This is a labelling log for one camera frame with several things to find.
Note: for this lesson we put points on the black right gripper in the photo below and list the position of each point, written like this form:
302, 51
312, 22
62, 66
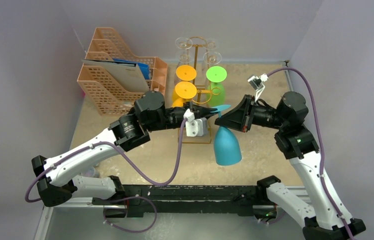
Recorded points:
246, 113

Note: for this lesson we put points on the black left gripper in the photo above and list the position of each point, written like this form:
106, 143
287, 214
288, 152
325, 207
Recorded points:
203, 111

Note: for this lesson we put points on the green plastic goblet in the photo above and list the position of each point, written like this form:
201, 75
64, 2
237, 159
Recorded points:
215, 76

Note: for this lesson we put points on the yellow plastic goblet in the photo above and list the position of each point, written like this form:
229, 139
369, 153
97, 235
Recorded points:
182, 92
185, 73

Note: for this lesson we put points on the blue plastic goblet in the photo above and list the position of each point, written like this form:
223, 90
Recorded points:
226, 147

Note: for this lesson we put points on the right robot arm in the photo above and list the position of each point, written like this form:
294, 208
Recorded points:
324, 217

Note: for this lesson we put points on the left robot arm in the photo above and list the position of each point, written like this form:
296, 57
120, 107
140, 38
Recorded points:
58, 179

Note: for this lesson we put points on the grey paper folder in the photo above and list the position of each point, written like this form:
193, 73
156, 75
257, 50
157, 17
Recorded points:
131, 75

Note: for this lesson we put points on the peach plastic file organizer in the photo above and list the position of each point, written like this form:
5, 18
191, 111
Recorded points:
108, 96

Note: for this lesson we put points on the small clear plastic cup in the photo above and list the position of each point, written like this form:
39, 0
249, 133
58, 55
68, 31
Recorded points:
90, 173

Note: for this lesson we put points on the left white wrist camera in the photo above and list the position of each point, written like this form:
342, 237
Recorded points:
195, 127

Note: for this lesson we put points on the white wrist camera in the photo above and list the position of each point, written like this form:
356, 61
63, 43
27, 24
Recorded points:
195, 127
257, 83

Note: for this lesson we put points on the gold wire wine glass rack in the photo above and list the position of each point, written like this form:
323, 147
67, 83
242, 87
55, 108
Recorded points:
200, 81

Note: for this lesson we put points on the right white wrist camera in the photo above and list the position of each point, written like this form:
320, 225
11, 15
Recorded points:
257, 83

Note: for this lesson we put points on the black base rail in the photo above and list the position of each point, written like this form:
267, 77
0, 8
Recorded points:
136, 200

